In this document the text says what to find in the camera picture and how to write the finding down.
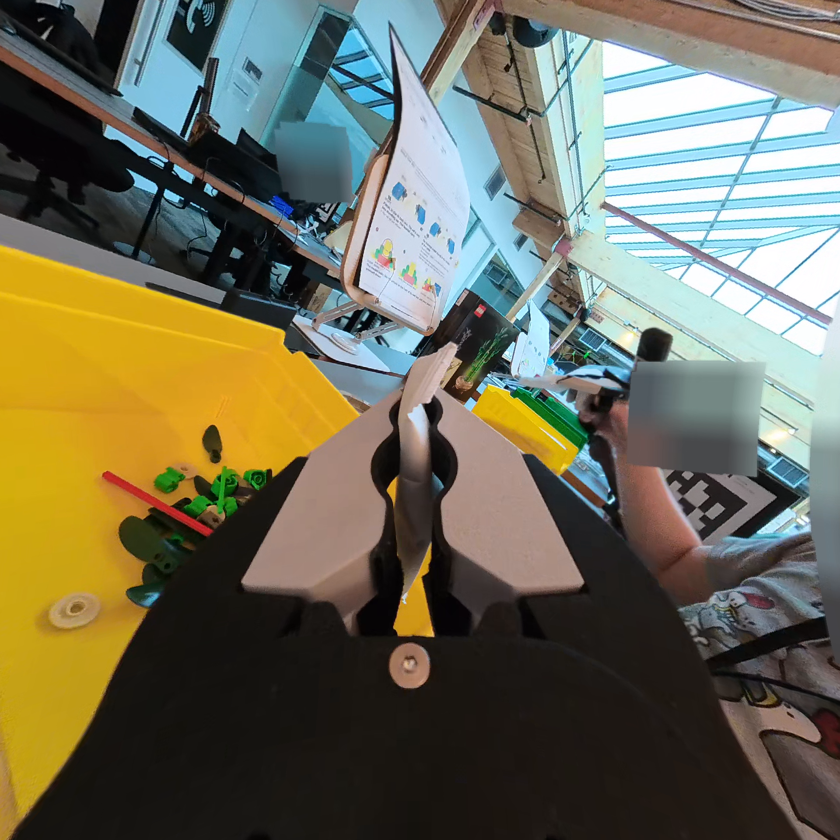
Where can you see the green plastic bin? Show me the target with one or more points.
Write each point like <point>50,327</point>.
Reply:
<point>558,417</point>

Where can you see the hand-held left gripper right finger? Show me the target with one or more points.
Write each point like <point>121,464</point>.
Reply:
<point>512,525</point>

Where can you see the black and white marker sign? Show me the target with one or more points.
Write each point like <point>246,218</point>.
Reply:
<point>722,505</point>

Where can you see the torn paper strip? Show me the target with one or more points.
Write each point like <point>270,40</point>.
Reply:
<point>541,380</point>

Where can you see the red toy rod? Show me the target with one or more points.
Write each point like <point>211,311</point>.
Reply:
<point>157,504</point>

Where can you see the black desk mat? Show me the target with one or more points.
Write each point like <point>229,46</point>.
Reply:
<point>184,292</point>

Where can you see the long wooden background desk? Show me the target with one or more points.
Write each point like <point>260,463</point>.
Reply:
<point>164,151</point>

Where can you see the tan round toy disc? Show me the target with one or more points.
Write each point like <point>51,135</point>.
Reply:
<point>74,610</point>
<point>185,470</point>

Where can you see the black office chair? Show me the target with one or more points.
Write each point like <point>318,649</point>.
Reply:
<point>59,151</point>

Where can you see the person's right forearm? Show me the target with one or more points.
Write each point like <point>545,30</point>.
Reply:
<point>656,512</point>

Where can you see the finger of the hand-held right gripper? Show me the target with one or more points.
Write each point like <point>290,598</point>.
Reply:
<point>607,373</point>
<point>600,389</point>

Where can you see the black toy set box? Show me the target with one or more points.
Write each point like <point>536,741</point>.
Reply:
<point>472,348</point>

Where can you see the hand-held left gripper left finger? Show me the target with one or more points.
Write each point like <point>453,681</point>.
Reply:
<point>321,525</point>

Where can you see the black case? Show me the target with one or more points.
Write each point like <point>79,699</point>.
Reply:
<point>259,308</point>

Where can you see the pile of green toy pieces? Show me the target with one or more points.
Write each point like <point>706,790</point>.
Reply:
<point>197,512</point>

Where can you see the white paper bag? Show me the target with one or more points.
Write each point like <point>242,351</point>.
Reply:
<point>415,499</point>

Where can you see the instruction board on stand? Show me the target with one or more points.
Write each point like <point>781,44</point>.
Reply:
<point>420,197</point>

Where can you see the person's grey printed t-shirt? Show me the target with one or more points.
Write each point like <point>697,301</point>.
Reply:
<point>774,722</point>

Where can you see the dark green toy leaf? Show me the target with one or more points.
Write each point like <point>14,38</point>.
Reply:
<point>212,443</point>

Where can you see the yellow plastic bin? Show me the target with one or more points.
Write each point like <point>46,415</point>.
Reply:
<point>518,426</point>
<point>197,367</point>

